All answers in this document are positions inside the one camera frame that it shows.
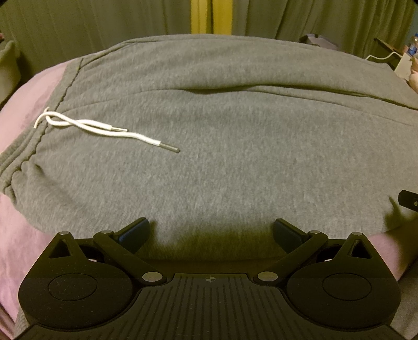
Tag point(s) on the dark bedside table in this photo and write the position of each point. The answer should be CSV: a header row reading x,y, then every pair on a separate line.
x,y
384,53

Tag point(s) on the yellow curtain stripe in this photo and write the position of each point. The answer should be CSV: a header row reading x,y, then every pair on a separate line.
x,y
212,17

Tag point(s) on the white box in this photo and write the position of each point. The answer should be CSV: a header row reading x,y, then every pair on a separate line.
x,y
403,69

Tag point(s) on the plastic water bottle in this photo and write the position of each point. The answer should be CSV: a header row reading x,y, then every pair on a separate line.
x,y
413,45

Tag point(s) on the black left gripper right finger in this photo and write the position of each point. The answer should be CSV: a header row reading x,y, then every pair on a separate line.
x,y
300,248

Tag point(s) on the grey sweatpants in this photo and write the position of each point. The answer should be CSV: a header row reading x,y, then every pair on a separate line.
x,y
212,143

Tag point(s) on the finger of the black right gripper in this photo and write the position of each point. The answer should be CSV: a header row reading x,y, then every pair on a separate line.
x,y
408,199

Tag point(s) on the grey green curtain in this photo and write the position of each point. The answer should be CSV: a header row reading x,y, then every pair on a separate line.
x,y
50,32

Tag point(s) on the pink bed blanket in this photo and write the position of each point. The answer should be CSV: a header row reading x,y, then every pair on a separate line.
x,y
19,183

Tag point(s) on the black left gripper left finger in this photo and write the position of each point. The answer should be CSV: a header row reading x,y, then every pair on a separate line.
x,y
121,248

